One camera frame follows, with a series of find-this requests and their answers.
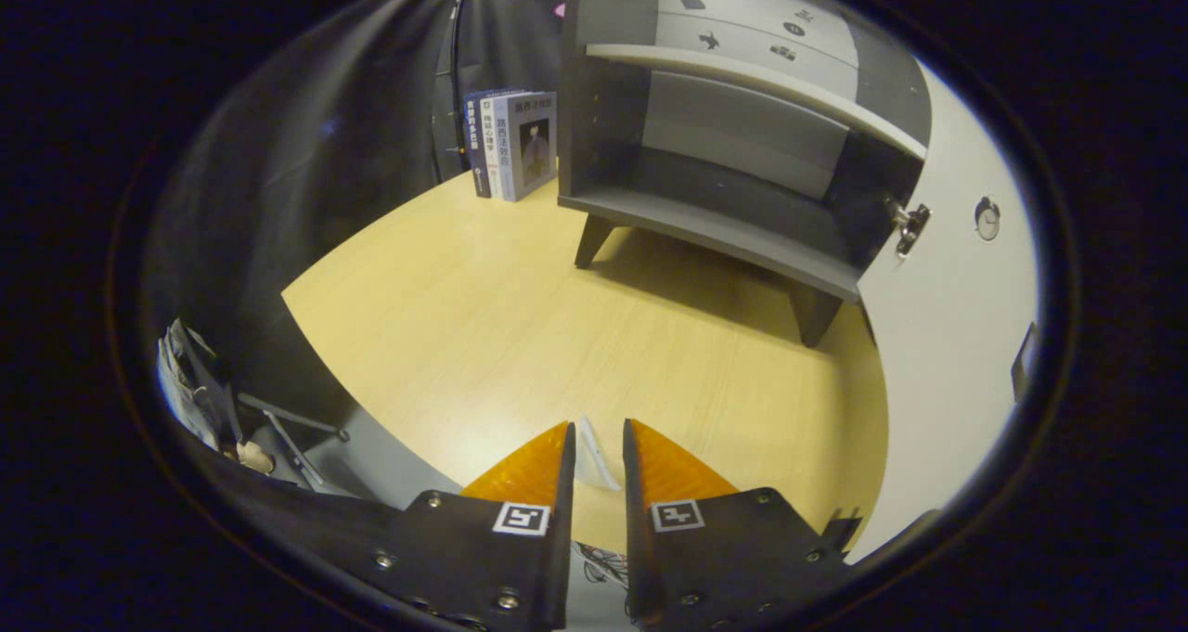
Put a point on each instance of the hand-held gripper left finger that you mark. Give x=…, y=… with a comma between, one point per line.
x=563, y=539

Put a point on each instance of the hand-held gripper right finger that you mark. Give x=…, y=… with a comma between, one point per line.
x=634, y=539

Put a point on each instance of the metal stand legs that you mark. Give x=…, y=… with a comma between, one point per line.
x=292, y=419

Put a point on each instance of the small beige object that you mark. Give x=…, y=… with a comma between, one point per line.
x=255, y=457

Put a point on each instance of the dark grey cabinet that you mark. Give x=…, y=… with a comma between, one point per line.
x=724, y=233

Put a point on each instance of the white spine book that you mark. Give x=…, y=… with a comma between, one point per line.
x=493, y=182

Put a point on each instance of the grey cover book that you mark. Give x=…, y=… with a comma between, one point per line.
x=534, y=145

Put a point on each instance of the white crumpled papers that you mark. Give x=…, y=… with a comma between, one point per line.
x=181, y=391

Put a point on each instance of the metal door hinge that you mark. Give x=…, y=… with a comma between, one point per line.
x=908, y=228

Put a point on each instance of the black backdrop cloth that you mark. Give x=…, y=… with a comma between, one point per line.
x=306, y=177

